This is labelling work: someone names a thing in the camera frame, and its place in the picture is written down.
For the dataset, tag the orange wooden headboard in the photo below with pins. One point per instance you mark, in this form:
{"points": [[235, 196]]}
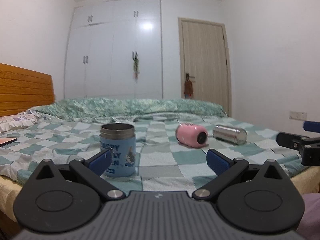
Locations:
{"points": [[22, 89]]}

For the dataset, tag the pink book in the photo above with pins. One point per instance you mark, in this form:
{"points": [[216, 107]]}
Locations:
{"points": [[5, 141]]}

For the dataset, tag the pink cup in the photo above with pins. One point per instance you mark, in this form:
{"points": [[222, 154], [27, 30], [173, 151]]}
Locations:
{"points": [[191, 135]]}

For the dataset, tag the green checkered bed sheet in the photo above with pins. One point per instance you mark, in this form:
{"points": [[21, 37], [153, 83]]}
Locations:
{"points": [[162, 164]]}

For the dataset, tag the beige wooden door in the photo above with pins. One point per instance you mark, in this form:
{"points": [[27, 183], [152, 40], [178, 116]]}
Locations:
{"points": [[205, 61]]}

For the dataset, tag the silver steel cup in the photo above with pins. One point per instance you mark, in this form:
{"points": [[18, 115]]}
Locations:
{"points": [[233, 135]]}

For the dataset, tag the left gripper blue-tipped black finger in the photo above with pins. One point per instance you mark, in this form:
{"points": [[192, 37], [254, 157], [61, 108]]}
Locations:
{"points": [[88, 172], [228, 172]]}

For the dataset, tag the red hanging ornament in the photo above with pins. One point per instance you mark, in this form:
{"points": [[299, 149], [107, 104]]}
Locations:
{"points": [[188, 87]]}

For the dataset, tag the green floral quilt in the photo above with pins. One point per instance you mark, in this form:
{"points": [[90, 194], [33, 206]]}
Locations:
{"points": [[103, 109]]}

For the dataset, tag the blue cartoon cup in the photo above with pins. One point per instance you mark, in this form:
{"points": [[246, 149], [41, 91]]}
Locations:
{"points": [[120, 139]]}

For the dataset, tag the floral pillow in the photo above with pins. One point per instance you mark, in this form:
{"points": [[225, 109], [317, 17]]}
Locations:
{"points": [[12, 122]]}

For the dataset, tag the wall outlet plate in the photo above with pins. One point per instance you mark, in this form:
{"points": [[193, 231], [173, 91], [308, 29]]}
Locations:
{"points": [[302, 116]]}

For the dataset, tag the white wardrobe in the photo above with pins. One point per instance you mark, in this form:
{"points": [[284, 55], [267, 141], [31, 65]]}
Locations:
{"points": [[102, 41]]}

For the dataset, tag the green hanging decoration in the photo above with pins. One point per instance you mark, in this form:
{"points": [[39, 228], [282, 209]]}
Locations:
{"points": [[136, 65]]}

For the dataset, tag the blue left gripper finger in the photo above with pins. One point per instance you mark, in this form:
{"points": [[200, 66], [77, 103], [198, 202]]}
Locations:
{"points": [[311, 126]]}

